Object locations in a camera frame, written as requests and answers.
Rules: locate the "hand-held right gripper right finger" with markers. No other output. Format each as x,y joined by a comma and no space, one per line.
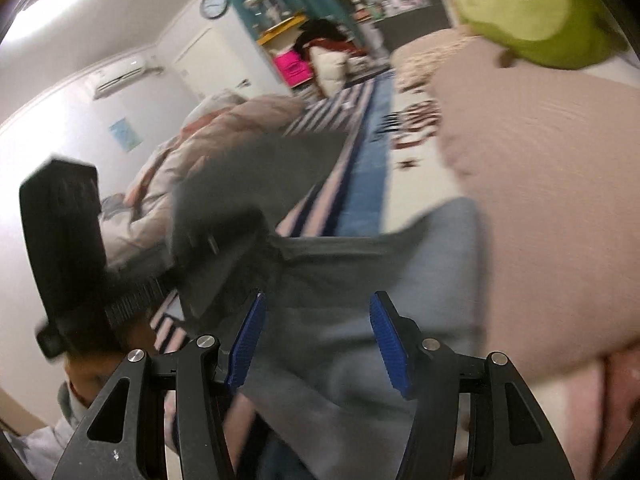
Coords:
390,340

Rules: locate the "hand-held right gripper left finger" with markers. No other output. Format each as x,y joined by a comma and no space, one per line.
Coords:
245,340

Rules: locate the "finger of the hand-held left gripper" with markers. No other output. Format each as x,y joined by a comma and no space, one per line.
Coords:
220,230
225,280

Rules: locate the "blue-grey pants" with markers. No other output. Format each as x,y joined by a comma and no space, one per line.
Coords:
340,310

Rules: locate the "person's left hand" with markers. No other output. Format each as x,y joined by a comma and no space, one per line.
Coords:
90,375

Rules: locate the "pink and grey duvet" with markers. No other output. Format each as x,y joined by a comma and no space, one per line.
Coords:
210,135

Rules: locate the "white door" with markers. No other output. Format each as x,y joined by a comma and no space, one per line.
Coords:
210,65

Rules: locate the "white air conditioner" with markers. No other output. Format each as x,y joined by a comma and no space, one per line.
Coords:
120,76

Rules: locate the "pink box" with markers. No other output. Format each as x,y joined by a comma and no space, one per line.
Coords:
291,69

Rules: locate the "white cushion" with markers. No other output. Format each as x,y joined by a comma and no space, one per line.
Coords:
327,70

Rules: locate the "yellow shelf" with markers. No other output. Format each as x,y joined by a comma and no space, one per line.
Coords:
280,27

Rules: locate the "beige pillow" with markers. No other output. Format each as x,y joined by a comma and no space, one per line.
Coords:
550,200

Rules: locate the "pile of dark clothes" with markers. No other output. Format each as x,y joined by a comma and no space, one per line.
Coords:
325,35

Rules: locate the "floral pillow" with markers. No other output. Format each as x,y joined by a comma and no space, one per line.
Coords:
425,55

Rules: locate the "dark desk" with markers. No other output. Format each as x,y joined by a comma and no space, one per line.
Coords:
415,22

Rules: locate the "green avocado plush toy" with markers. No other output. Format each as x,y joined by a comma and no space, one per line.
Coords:
550,20

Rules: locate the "blue wall poster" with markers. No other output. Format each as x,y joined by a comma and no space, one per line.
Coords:
125,134

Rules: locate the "round wall clock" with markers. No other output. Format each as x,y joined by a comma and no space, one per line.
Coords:
215,5

